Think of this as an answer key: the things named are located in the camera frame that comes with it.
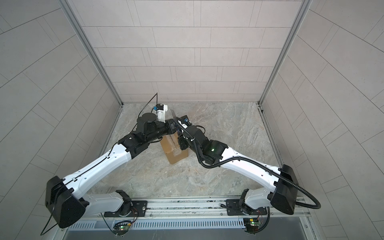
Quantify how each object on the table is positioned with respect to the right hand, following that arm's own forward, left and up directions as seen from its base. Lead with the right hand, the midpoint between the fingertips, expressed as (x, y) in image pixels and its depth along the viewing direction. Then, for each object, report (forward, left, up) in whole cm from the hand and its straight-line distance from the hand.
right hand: (178, 134), depth 71 cm
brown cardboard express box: (-1, +5, -8) cm, 10 cm away
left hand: (+4, -4, +5) cm, 7 cm away
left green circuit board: (-33, +27, -22) cm, 48 cm away
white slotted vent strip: (-33, -3, -25) cm, 41 cm away
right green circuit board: (-35, -32, -26) cm, 54 cm away
